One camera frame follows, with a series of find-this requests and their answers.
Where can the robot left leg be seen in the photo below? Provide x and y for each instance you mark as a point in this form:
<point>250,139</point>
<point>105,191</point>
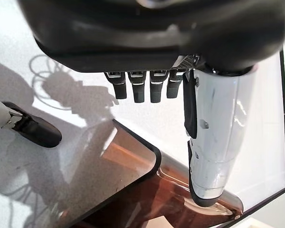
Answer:
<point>38,133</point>

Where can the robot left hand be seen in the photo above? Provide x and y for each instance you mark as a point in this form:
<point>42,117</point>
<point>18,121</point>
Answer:
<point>142,31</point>

